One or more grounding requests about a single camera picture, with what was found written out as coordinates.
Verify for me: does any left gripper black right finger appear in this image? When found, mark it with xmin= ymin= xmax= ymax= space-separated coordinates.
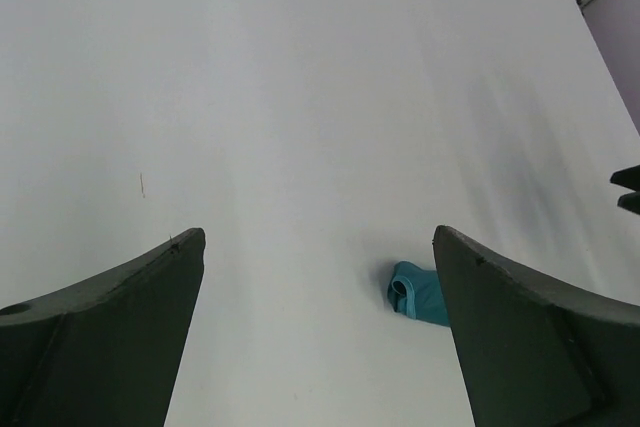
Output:
xmin=433 ymin=225 xmax=639 ymax=426

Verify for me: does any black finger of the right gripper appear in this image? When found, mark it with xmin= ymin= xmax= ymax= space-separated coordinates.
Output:
xmin=610 ymin=165 xmax=640 ymax=215

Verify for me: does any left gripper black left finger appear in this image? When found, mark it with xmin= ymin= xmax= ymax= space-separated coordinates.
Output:
xmin=1 ymin=228 xmax=206 ymax=426

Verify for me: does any teal cloth napkin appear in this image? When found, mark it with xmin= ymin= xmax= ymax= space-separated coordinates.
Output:
xmin=387 ymin=261 xmax=450 ymax=327

